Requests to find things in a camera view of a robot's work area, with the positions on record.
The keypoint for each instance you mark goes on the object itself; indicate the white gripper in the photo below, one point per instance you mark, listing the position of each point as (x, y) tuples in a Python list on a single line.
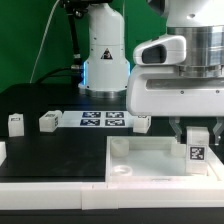
[(161, 91)]

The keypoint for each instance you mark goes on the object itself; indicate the white square tabletop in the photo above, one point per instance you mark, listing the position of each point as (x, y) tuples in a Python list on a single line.
[(146, 159)]

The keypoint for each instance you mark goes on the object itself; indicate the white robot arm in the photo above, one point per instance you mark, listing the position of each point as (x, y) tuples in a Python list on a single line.
[(200, 22)]

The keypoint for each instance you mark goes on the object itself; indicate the white sheet with tags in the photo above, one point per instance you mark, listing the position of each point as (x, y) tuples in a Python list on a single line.
[(98, 119)]

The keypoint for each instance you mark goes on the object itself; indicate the white U-shaped fence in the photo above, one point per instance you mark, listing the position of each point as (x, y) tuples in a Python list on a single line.
[(110, 195)]

